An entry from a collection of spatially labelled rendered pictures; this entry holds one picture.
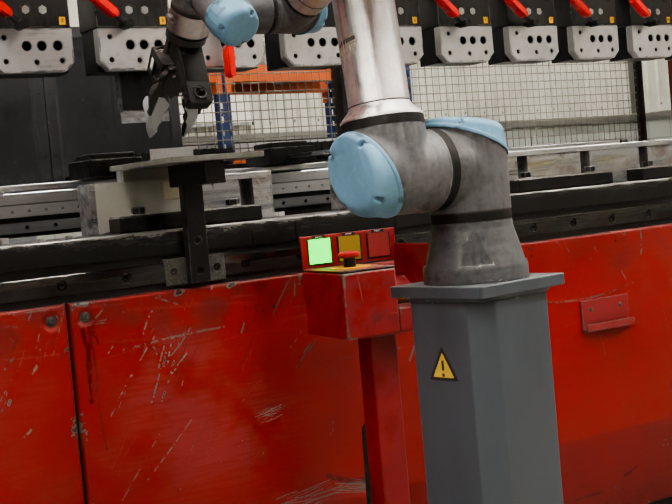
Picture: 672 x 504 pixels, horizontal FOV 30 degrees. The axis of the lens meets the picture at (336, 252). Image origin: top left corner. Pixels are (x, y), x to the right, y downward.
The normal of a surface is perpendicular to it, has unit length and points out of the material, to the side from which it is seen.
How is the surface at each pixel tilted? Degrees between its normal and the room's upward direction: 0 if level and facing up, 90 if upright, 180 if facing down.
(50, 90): 90
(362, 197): 97
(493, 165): 90
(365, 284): 90
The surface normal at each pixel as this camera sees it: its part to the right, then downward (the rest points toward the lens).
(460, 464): -0.76, 0.10
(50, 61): 0.55, 0.00
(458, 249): -0.43, -0.22
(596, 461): 0.56, 0.22
